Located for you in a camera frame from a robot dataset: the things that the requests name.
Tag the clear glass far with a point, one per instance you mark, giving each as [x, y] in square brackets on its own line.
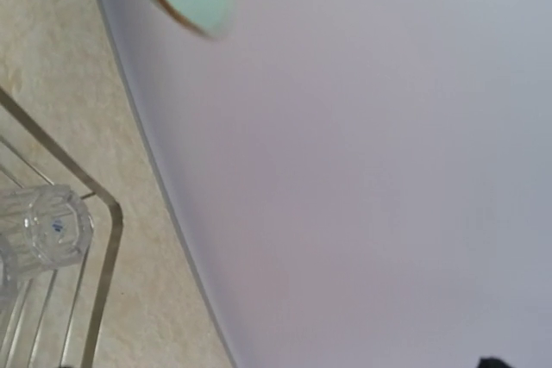
[47, 227]

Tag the metal wire dish rack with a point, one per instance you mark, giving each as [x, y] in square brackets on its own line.
[54, 319]

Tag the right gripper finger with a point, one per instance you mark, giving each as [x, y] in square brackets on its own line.
[492, 362]

